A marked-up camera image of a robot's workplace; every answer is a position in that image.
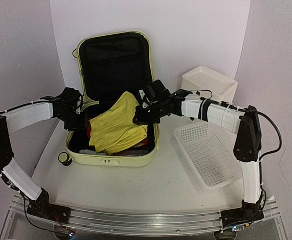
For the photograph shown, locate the yellow garment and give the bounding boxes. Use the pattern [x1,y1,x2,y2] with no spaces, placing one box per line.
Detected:
[89,91,148,155]

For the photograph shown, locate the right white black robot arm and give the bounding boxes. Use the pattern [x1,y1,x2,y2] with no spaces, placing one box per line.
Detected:
[133,90,266,231]

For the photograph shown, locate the white three-drawer storage cabinet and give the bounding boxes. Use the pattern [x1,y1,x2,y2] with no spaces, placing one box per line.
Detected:
[181,66,238,103]

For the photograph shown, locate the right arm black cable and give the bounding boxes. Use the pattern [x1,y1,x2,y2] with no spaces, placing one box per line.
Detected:
[185,90,283,208]

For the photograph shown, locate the white grey tube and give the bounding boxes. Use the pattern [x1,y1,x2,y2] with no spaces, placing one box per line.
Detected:
[79,149,96,155]

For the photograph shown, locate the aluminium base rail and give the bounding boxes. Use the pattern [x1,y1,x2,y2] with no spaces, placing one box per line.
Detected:
[9,193,280,240]

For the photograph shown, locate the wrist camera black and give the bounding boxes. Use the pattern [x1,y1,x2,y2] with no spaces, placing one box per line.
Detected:
[40,87,83,116]
[139,80,171,108]

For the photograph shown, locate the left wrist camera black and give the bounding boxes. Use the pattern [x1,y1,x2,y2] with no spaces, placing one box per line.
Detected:
[40,87,83,116]

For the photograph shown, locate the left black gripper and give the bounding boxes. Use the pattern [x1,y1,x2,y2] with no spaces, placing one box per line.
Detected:
[58,108,90,132]

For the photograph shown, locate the white perforated plastic basket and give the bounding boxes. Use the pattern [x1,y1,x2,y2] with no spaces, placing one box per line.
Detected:
[174,121,241,191]

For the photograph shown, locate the pale green hard-shell suitcase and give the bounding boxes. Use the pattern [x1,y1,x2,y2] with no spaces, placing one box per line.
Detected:
[66,31,160,168]

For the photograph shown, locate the left base black cable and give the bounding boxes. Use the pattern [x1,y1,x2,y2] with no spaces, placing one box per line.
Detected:
[23,197,61,235]

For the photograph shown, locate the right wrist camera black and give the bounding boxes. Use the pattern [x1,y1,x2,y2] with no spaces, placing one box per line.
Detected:
[139,80,171,108]

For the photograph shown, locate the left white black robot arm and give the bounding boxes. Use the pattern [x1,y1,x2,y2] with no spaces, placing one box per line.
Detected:
[0,100,88,224]

